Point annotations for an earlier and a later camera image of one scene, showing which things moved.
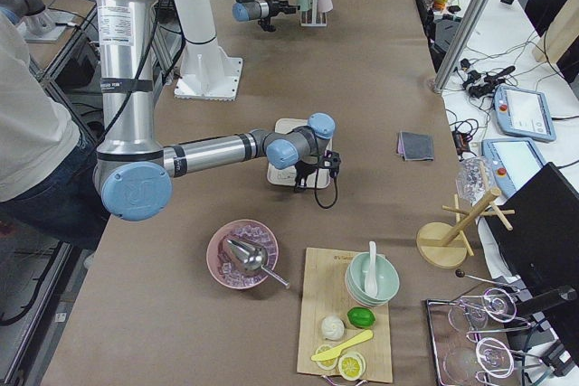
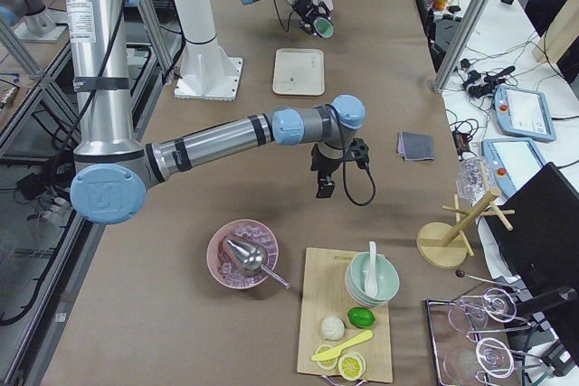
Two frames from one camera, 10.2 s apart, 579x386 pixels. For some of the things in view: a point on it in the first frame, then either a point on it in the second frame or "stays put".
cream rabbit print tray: (287, 176) -> (298, 71)
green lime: (361, 317) stays put
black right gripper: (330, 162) -> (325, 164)
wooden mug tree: (443, 246) stays put
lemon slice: (352, 366) stays put
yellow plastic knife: (336, 352) stays put
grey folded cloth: (415, 146) stays put
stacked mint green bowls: (388, 278) stays put
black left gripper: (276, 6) -> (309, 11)
